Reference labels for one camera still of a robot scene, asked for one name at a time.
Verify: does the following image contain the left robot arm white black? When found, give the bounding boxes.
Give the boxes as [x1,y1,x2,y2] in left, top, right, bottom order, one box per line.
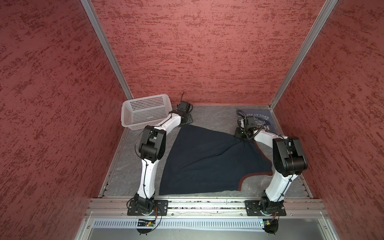
[132,110,193,215]

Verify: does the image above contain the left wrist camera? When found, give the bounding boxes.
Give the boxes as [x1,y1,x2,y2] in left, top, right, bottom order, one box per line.
[177,101,193,113]

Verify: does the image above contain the left corner aluminium post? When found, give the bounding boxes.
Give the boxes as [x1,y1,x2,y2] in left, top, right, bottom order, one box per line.
[81,0,133,100]

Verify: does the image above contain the dark navy tank top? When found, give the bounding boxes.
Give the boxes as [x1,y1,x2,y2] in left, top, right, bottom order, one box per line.
[159,125,273,196]

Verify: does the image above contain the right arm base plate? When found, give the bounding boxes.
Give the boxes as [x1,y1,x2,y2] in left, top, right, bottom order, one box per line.
[245,198,287,217]

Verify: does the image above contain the left connector board with wires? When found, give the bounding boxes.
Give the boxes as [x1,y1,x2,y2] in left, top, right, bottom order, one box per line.
[136,206,163,235]

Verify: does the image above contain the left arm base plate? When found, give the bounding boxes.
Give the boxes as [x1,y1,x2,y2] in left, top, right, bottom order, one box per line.
[127,200,169,217]

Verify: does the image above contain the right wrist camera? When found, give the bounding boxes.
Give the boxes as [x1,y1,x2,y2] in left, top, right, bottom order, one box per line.
[236,110,259,130]

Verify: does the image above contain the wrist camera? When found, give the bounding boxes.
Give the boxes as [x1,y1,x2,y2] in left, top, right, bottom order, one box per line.
[236,110,259,130]
[177,101,193,113]

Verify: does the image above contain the perforated cable duct strip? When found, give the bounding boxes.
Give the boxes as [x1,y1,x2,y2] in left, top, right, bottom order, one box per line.
[93,219,264,231]

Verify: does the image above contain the right corner aluminium post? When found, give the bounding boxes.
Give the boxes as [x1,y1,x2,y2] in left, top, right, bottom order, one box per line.
[269,0,339,110]

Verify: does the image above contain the white plastic laundry basket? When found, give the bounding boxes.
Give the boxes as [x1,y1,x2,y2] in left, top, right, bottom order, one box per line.
[121,94,173,131]

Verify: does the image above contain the right connector board with wires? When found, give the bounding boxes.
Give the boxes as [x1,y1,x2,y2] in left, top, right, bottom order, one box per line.
[263,212,280,235]

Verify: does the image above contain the grey blue tank top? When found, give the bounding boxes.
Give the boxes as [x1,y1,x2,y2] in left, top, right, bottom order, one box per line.
[241,109,279,133]

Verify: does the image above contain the corner aluminium post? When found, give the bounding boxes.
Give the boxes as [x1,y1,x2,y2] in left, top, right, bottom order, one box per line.
[81,0,133,100]
[269,0,339,110]

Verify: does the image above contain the connector board with wires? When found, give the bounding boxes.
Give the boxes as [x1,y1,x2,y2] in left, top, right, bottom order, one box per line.
[263,212,280,235]
[136,206,163,235]

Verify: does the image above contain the aluminium front rail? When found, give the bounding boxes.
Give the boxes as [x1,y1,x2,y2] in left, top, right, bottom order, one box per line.
[86,197,329,219]

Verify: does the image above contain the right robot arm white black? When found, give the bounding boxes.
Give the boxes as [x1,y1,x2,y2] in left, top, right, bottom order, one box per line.
[245,129,308,217]

